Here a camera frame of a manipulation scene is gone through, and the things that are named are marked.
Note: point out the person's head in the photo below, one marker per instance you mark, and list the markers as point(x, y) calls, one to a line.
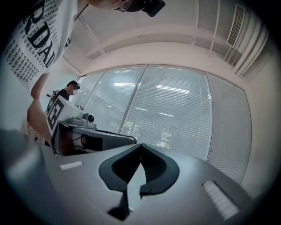
point(105, 4)

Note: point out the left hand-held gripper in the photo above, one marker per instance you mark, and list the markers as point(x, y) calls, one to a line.
point(65, 131)

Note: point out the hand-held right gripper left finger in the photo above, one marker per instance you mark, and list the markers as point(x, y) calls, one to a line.
point(76, 193)

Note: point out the row of white ceiling pipes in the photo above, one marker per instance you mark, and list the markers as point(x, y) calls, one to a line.
point(252, 48)

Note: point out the person's left forearm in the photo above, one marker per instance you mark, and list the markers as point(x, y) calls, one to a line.
point(36, 118)

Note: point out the white printed t-shirt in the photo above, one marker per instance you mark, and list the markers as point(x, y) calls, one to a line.
point(33, 44)

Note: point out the white air vent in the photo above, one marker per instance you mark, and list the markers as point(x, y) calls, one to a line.
point(236, 24)

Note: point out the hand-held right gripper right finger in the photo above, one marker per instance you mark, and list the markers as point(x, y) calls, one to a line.
point(197, 193)

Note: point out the black head-mounted camera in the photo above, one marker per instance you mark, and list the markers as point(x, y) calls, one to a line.
point(153, 7)

